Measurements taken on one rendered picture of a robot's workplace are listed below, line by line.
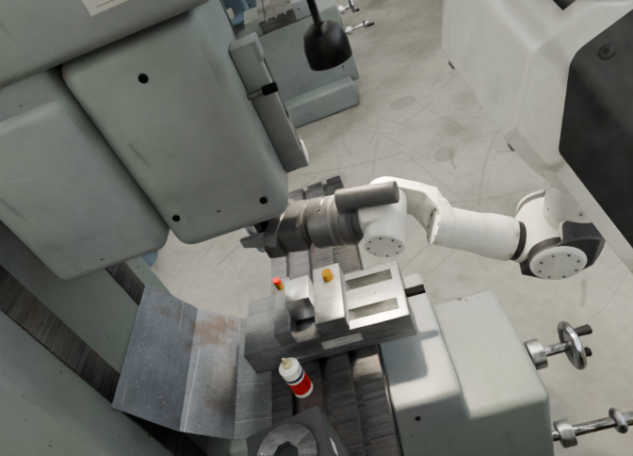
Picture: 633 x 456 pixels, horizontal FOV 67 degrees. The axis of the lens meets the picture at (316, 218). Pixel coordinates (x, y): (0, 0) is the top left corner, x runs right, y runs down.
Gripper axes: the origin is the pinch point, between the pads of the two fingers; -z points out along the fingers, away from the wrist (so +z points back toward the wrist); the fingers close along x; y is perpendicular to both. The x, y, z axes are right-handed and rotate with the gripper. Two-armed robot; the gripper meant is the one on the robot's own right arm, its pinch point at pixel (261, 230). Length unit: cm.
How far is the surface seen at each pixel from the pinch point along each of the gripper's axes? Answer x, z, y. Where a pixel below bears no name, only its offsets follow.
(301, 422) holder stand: 28.4, 10.1, 13.0
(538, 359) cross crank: -11, 42, 60
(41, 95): 13.9, -7.3, -37.4
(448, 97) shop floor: -260, 6, 124
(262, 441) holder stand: 31.5, 4.5, 13.0
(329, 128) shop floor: -249, -83, 122
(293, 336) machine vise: 6.9, -1.3, 22.7
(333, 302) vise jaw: 0.6, 6.8, 20.7
